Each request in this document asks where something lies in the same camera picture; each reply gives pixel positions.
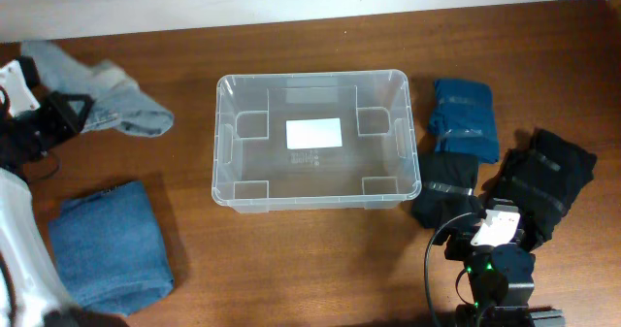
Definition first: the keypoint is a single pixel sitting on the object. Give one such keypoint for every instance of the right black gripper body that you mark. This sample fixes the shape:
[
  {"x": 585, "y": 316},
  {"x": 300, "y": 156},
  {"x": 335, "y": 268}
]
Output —
[{"x": 459, "y": 248}]

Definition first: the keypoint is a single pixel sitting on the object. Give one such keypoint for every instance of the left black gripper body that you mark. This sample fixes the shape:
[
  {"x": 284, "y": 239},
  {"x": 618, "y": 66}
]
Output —
[{"x": 44, "y": 125}]

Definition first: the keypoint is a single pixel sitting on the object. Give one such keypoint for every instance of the light blue jeans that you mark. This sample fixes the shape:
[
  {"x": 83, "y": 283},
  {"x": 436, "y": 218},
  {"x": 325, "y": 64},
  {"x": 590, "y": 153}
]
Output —
[{"x": 119, "y": 102}]

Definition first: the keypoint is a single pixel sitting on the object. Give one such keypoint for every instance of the small black cloth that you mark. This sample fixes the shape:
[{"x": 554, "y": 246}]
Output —
[{"x": 448, "y": 183}]

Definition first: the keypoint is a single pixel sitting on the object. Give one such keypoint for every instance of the large black cloth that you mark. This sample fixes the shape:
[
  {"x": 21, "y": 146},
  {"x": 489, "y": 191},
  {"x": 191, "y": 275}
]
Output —
[{"x": 543, "y": 181}]

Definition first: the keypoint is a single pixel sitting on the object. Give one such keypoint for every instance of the teal cloth with tape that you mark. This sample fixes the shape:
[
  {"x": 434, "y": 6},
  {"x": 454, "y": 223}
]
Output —
[{"x": 463, "y": 120}]

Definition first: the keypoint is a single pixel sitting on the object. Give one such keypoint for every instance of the dark blue jeans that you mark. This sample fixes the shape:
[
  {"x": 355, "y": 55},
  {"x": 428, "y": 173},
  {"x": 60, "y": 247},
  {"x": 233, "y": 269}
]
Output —
[{"x": 109, "y": 251}]

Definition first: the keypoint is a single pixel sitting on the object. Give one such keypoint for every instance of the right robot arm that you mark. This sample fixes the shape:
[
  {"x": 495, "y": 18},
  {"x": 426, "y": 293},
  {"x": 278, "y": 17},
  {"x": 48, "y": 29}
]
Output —
[{"x": 498, "y": 267}]

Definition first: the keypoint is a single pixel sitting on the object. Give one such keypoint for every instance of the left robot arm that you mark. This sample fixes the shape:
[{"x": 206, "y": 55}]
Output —
[{"x": 32, "y": 293}]

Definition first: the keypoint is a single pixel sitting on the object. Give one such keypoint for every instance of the clear plastic storage bin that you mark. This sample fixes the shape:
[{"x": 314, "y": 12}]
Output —
[{"x": 376, "y": 168}]

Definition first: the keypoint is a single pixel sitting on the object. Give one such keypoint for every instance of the white label in bin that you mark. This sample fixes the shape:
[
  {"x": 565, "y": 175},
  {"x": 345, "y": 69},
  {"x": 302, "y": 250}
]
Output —
[{"x": 313, "y": 133}]

